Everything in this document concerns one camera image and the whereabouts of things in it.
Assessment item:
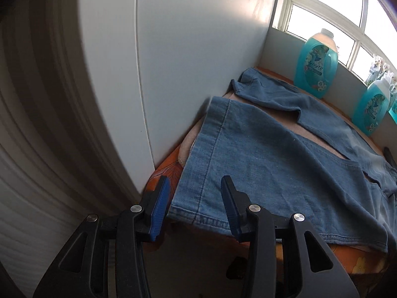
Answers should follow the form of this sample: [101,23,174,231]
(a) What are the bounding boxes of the blue denim pants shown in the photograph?
[166,67,397,253]

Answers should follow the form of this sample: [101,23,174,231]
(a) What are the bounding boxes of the large teal detergent bottle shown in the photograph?
[293,28,338,99]

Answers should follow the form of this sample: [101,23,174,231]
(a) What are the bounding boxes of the white wardrobe panel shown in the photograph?
[77,0,274,194]

